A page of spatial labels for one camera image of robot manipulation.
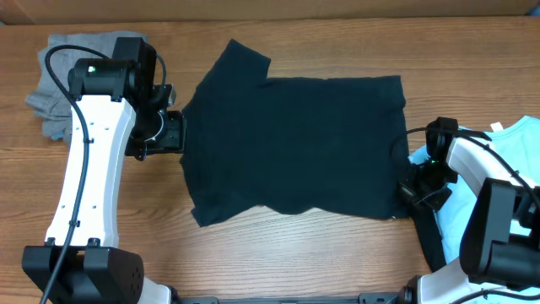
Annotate black t-shirt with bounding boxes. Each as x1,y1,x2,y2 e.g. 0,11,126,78
181,41,409,226

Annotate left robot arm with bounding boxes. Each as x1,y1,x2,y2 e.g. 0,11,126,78
22,37,186,304

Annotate light blue t-shirt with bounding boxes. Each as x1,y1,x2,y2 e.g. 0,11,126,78
407,115,540,292

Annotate grey folded shorts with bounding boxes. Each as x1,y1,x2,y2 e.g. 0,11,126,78
24,30,149,147

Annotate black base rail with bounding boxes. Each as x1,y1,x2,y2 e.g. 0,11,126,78
172,292,398,304

